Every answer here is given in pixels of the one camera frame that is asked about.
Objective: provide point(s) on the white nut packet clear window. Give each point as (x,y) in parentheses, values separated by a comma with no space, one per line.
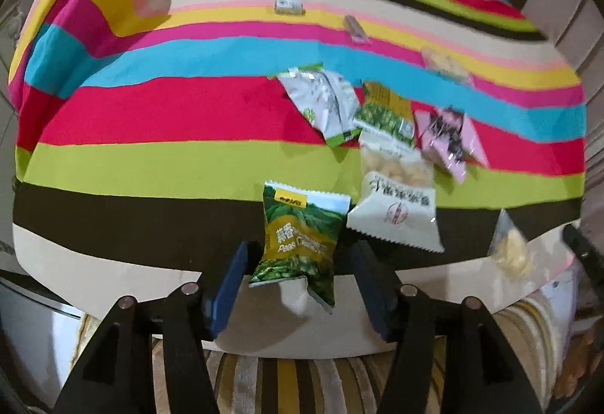
(396,216)

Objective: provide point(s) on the small white candy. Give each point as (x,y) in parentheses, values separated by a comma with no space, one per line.
(289,7)

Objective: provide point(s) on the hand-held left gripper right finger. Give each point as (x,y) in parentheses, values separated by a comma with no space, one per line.
(375,291)

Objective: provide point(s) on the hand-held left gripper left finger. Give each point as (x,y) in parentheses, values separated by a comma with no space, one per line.
(231,291)

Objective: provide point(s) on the white cabinet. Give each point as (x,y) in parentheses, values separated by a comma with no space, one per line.
(42,329)

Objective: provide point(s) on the beige striped sofa cushion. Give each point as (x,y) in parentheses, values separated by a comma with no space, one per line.
(302,385)

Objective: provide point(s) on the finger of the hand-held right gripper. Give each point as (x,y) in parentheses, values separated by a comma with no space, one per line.
(581,249)

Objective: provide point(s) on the colourful striped cloth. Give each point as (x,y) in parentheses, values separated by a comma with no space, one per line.
(141,112)

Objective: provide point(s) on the green and yellow snack packet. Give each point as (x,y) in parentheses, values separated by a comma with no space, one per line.
(384,112)

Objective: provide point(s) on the green pea packet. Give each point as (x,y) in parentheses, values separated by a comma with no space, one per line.
(297,244)

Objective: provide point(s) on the pink snack packet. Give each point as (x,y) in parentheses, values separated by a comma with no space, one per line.
(448,140)

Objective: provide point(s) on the grey and green snack packet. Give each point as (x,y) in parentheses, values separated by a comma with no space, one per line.
(321,98)

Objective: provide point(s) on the person's right hand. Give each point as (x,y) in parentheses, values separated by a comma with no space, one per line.
(578,367)

